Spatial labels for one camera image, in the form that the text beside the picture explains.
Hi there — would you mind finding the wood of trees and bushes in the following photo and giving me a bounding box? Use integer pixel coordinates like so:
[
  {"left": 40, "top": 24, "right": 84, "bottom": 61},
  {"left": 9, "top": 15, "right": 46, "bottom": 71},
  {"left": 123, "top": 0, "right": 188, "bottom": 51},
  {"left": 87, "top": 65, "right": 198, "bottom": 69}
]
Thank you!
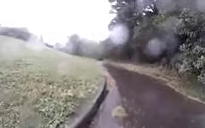
[{"left": 103, "top": 0, "right": 205, "bottom": 86}]

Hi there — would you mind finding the grass slope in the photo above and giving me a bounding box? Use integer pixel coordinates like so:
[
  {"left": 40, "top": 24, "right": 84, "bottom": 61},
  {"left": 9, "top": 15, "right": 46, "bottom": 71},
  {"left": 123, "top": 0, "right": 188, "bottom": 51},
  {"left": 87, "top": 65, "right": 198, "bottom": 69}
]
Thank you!
[{"left": 0, "top": 33, "right": 106, "bottom": 128}]

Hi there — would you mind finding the wet dark asphalt path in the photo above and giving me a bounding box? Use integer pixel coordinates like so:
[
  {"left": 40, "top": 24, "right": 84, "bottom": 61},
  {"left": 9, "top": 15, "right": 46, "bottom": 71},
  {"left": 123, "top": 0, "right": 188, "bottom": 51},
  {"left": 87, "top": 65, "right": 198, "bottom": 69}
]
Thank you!
[{"left": 84, "top": 63, "right": 205, "bottom": 128}]

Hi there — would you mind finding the distant row of trees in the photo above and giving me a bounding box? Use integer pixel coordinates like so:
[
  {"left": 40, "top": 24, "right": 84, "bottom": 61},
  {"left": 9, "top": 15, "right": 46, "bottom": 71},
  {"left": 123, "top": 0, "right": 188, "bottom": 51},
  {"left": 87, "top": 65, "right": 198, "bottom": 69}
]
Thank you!
[{"left": 43, "top": 33, "right": 106, "bottom": 61}]

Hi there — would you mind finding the grey stone kerb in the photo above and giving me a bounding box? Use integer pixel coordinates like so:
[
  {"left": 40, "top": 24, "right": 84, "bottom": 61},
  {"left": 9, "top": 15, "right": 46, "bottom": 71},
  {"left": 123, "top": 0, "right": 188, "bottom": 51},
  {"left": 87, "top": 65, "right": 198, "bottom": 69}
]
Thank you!
[{"left": 65, "top": 75, "right": 108, "bottom": 128}]

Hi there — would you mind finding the grass and dirt verge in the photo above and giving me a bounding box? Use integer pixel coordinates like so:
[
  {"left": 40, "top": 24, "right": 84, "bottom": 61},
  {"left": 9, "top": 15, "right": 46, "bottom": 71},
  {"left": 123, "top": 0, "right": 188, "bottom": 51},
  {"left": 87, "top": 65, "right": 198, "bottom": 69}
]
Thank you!
[{"left": 104, "top": 59, "right": 205, "bottom": 107}]

